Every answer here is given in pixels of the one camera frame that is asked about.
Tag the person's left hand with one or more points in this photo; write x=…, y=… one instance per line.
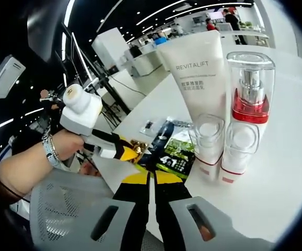
x=68, y=143

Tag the black stand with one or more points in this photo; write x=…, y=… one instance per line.
x=106, y=86

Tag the white skincare tube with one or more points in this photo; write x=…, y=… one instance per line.
x=198, y=78

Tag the light blue wristband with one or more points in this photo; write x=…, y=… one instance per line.
x=49, y=154

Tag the small clear cap skincare bottle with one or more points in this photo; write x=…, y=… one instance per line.
x=238, y=154
x=208, y=146

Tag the blue bin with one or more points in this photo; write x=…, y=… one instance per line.
x=161, y=41

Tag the pink wall screen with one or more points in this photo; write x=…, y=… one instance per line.
x=216, y=15

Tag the green black skincare sachet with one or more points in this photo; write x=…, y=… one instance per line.
x=178, y=157

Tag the black box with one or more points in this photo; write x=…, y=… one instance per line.
x=113, y=70

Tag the dark blue white skincare sachet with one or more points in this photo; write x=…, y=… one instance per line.
x=164, y=136

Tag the white office desk row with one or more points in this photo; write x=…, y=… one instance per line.
x=145, y=62

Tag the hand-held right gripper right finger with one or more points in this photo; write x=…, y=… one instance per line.
x=172, y=209

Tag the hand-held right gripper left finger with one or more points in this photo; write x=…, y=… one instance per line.
x=132, y=217

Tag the small clear skincare sachet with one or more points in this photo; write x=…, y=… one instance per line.
x=152, y=128

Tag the gold skincare sachet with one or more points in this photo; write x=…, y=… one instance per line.
x=139, y=146

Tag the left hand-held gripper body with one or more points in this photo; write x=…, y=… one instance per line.
x=80, y=112

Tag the large red collar skincare bottle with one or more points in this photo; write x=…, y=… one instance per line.
x=250, y=104

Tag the white ceiling unit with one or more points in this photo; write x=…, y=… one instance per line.
x=6, y=77

